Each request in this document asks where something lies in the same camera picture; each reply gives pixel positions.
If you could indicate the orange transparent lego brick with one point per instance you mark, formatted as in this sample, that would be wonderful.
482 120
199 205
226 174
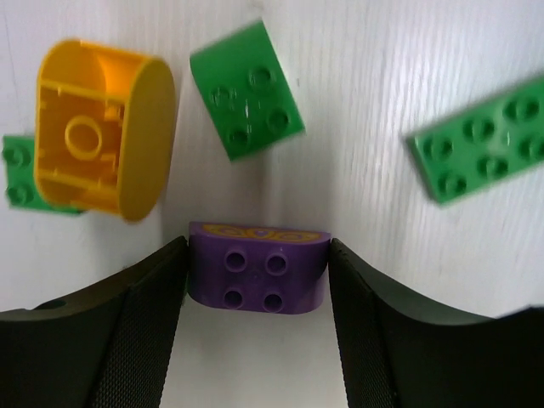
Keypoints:
104 128

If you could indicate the green lego plate flat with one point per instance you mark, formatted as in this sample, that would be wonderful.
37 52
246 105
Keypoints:
485 143

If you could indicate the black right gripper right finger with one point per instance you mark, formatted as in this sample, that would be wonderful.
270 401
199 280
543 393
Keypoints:
399 348

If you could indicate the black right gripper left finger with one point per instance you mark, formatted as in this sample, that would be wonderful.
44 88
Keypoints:
106 345

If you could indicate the green lego brick bottom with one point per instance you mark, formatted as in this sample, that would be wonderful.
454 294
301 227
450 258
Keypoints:
21 191

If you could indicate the green lego brick by orange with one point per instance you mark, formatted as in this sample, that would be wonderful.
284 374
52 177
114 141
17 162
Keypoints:
245 91

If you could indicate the purple lego brick with studs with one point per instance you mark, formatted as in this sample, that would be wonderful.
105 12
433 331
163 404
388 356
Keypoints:
258 269

